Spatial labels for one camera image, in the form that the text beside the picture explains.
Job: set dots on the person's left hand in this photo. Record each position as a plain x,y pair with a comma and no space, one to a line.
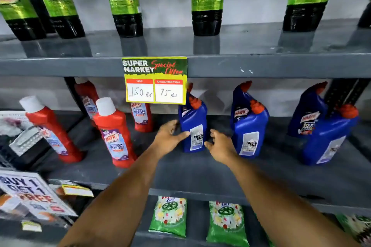
166,139

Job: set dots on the person's right hand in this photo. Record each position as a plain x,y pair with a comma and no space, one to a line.
221,148

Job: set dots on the blue Harpic bottle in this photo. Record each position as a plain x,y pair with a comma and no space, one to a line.
324,139
192,119

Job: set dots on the row of blue cleaner bottles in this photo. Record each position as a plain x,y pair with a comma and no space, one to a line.
249,122

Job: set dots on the grey metal shelf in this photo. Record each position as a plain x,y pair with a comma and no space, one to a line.
261,66

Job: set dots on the person's right forearm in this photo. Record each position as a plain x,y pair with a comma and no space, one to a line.
284,212

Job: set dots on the person's left forearm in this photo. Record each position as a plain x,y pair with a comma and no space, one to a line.
116,206

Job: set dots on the red Harpic bottle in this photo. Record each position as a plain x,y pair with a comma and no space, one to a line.
142,122
55,131
87,93
116,128

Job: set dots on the green yellow price sign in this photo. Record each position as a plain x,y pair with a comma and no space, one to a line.
155,80

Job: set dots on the green detergent packet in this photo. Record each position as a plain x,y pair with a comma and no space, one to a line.
353,226
169,216
227,223

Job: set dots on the grey perforated packet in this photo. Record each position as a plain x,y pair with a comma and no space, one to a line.
26,140

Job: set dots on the white promotion sign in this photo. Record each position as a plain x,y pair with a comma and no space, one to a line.
29,191

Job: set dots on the white patterned packet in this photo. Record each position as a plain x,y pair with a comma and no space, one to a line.
14,123

